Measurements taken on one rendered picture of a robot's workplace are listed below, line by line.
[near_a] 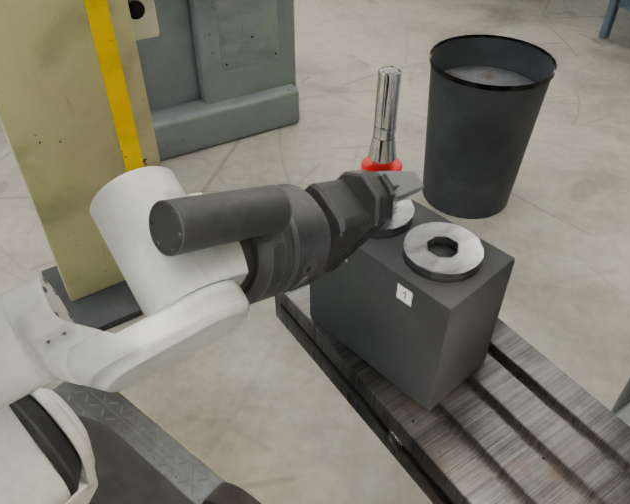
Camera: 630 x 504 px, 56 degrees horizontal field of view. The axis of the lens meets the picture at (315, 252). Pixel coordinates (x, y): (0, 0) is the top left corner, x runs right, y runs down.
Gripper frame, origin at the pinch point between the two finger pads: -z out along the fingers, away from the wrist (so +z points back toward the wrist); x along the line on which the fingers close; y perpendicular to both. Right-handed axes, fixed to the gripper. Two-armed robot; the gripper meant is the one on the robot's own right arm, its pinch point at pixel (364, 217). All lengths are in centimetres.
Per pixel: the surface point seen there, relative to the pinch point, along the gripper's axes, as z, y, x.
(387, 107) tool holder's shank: -6.4, 9.0, 5.7
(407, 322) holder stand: -8.5, -10.0, -8.8
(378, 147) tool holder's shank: -7.8, 7.2, 1.4
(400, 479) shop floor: -80, -38, -92
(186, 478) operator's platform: -19, -9, -86
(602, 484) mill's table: -18.1, -36.3, -5.6
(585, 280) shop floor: -185, -21, -56
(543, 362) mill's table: -28.7, -23.0, -8.4
